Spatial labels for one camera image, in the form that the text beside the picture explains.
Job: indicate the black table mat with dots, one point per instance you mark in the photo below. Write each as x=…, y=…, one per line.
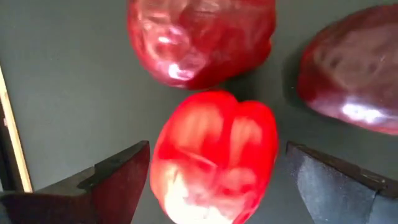
x=77, y=93

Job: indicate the red bell pepper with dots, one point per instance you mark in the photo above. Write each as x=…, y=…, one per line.
x=214, y=149

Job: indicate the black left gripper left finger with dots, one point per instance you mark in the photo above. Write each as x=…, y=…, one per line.
x=93, y=193

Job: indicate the dark red apple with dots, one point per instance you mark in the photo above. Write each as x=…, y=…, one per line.
x=199, y=43
x=351, y=68

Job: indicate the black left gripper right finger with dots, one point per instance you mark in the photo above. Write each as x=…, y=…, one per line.
x=335, y=193

